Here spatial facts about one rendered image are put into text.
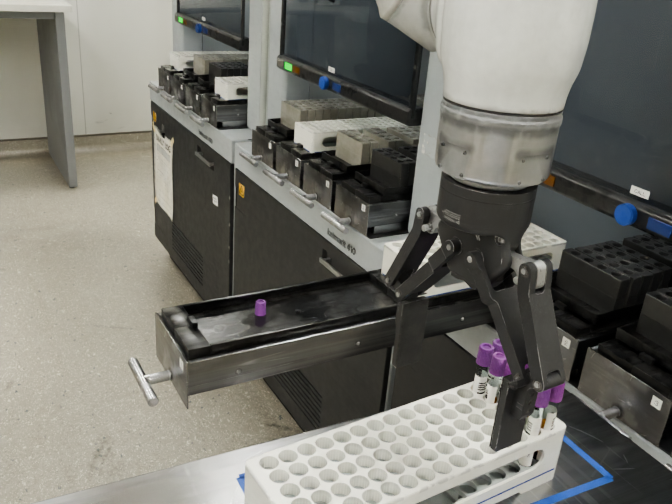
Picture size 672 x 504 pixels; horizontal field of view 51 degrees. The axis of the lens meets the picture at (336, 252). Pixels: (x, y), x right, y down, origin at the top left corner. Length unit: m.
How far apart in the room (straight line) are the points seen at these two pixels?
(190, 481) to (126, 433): 1.39
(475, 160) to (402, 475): 0.27
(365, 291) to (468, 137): 0.59
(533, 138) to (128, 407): 1.80
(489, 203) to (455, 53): 0.11
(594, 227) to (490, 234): 0.93
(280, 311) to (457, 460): 0.43
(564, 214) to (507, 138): 0.88
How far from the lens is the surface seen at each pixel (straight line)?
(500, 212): 0.55
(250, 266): 2.05
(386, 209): 1.45
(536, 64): 0.51
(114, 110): 4.51
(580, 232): 1.45
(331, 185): 1.55
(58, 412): 2.21
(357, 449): 0.66
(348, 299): 1.06
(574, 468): 0.79
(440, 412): 0.71
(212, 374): 0.92
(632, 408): 1.02
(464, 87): 0.52
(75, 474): 2.00
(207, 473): 0.72
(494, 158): 0.52
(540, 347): 0.56
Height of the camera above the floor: 1.30
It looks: 24 degrees down
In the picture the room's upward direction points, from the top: 5 degrees clockwise
